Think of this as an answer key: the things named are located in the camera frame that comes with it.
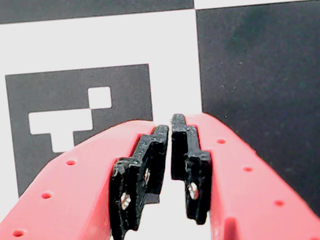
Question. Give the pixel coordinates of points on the black white marker mat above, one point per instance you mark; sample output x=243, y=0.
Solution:
x=100, y=45

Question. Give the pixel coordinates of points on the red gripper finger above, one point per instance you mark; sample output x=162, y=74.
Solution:
x=237, y=187
x=62, y=200

